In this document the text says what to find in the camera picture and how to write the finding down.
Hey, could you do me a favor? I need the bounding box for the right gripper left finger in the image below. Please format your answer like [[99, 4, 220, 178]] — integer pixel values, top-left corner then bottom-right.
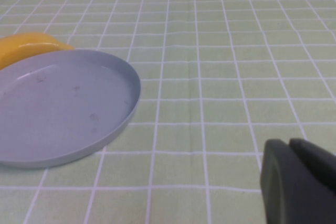
[[259, 138, 336, 224]]

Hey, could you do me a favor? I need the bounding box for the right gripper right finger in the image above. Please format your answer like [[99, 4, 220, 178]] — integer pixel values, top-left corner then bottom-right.
[[288, 137, 336, 194]]

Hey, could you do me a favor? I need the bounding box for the yellow plastic banana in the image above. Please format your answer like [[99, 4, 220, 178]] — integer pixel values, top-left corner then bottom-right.
[[0, 32, 76, 70]]

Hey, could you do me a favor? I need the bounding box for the grey-blue round plate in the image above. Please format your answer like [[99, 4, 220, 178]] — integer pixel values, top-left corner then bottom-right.
[[0, 49, 142, 169]]

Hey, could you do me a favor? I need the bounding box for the green checkered tablecloth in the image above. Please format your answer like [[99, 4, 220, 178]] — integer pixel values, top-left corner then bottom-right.
[[0, 0, 336, 224]]

